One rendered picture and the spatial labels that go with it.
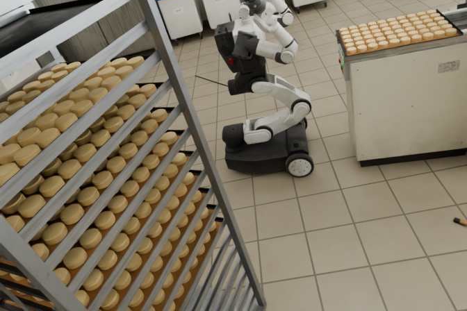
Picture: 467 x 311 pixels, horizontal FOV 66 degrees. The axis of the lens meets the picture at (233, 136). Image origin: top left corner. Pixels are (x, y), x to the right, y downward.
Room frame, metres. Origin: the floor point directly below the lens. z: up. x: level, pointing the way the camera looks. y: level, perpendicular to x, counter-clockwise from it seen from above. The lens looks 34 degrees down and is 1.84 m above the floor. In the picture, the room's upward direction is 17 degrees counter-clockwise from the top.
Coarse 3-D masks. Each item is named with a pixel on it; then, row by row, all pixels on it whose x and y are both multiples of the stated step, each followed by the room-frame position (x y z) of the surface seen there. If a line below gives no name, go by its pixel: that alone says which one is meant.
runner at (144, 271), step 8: (200, 176) 0.97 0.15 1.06; (200, 184) 0.96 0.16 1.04; (192, 192) 0.92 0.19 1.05; (184, 200) 0.87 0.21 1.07; (184, 208) 0.86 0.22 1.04; (176, 216) 0.82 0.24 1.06; (176, 224) 0.81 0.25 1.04; (168, 232) 0.77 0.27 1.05; (160, 240) 0.74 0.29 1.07; (160, 248) 0.73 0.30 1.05; (152, 256) 0.70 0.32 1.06; (144, 264) 0.67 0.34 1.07; (152, 264) 0.69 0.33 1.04; (144, 272) 0.66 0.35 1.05; (136, 280) 0.63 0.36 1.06; (136, 288) 0.62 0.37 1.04; (128, 296) 0.59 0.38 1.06; (120, 304) 0.57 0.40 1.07; (128, 304) 0.58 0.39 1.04
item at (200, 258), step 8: (216, 224) 1.01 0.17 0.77; (208, 232) 0.98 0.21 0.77; (216, 232) 0.97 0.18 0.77; (208, 248) 0.91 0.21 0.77; (200, 256) 0.88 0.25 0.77; (200, 264) 0.85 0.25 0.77; (192, 272) 0.83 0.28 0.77; (192, 280) 0.79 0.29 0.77; (184, 288) 0.77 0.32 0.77; (184, 296) 0.74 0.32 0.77; (176, 304) 0.72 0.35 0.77
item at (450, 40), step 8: (464, 32) 1.68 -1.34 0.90; (440, 40) 1.71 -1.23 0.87; (448, 40) 1.70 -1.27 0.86; (456, 40) 1.69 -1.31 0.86; (464, 40) 1.68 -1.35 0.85; (400, 48) 1.77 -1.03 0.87; (408, 48) 1.76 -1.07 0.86; (416, 48) 1.74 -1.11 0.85; (424, 48) 1.73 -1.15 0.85; (344, 56) 1.85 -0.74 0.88; (352, 56) 1.84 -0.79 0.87; (360, 56) 1.82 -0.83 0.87; (368, 56) 1.81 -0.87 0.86; (376, 56) 1.80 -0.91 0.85
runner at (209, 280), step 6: (228, 234) 1.03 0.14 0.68; (228, 240) 0.98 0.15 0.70; (222, 246) 0.97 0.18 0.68; (222, 252) 0.93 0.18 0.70; (216, 258) 0.93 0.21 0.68; (222, 258) 0.92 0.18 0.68; (216, 264) 0.88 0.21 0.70; (210, 270) 0.88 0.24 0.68; (216, 270) 0.87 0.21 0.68; (210, 276) 0.84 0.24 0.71; (210, 282) 0.82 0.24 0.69; (204, 288) 0.80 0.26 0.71; (204, 294) 0.78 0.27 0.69; (198, 300) 0.78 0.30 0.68; (198, 306) 0.74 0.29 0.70
